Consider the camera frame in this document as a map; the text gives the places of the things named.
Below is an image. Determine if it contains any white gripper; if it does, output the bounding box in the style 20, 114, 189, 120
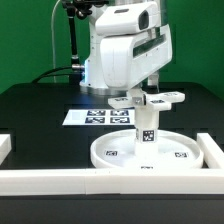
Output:
100, 25, 172, 107

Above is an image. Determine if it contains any white cross-shaped table base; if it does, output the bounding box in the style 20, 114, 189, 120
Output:
108, 91, 185, 111

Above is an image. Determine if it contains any white round table top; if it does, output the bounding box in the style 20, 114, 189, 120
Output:
90, 129, 204, 170

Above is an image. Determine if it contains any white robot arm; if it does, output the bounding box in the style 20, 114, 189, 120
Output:
80, 0, 172, 95

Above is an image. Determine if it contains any white marker sheet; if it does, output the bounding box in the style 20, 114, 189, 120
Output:
63, 109, 134, 126

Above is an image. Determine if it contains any white right fence bar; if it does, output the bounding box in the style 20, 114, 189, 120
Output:
197, 133, 224, 170

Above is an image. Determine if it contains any white fence bar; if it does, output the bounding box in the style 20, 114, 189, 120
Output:
0, 134, 12, 165
197, 133, 224, 170
0, 169, 224, 196

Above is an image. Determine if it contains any white front fence bar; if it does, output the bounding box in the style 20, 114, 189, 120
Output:
0, 169, 224, 196

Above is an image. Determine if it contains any white left fence bar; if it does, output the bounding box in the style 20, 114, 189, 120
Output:
0, 134, 12, 165

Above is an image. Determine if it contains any black cable bundle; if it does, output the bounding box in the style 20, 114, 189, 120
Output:
31, 63, 86, 84

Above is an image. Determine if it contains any grey thin cable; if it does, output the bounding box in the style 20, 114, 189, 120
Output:
50, 0, 63, 83

